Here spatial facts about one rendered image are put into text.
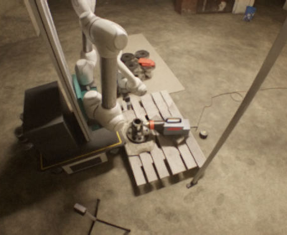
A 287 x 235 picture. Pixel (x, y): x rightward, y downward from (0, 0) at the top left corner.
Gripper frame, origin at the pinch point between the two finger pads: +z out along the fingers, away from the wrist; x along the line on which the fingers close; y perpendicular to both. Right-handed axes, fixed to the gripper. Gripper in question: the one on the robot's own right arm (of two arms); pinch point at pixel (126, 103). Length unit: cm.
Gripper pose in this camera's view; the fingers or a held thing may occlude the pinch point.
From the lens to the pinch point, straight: 170.8
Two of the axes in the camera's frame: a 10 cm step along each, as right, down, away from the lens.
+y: -9.2, 3.0, -2.4
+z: 0.0, 6.2, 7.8
